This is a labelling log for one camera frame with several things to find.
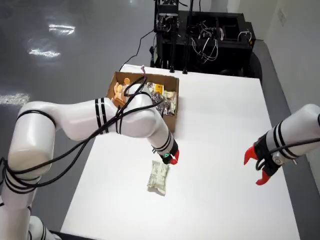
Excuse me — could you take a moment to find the black sensor rig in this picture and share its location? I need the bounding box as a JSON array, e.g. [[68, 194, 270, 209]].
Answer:
[[153, 0, 180, 33]]

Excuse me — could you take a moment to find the dark speckled cookie packet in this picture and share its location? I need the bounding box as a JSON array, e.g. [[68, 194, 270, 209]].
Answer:
[[154, 100, 175, 117], [150, 91, 164, 104]]

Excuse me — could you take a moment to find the white cable bundle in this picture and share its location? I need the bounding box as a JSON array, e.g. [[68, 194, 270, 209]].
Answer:
[[191, 22, 220, 62]]

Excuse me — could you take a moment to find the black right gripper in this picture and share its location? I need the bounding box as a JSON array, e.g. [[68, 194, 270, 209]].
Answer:
[[243, 136, 282, 186]]

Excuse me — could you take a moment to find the black tripod leg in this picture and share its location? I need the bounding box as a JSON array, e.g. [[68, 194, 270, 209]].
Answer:
[[168, 31, 176, 74], [181, 0, 196, 75]]

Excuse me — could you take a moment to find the white cable loop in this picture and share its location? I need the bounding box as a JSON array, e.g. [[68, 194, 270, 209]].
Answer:
[[238, 30, 252, 42]]

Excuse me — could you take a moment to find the black equipment cart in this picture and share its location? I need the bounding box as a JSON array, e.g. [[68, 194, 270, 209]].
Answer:
[[149, 11, 263, 78]]

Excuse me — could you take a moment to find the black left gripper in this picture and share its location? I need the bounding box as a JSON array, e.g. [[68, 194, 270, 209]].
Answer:
[[152, 141, 181, 166]]

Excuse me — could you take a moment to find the black floor cable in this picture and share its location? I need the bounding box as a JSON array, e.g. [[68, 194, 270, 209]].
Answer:
[[119, 28, 155, 72]]

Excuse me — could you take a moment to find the black aluminium rail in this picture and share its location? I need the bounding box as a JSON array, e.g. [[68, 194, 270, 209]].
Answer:
[[46, 229, 66, 240]]

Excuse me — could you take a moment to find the cardboard box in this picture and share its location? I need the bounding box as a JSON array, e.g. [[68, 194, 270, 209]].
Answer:
[[106, 71, 180, 134]]

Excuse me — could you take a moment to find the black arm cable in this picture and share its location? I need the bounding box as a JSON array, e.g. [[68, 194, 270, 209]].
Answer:
[[255, 136, 320, 172], [0, 74, 154, 191]]

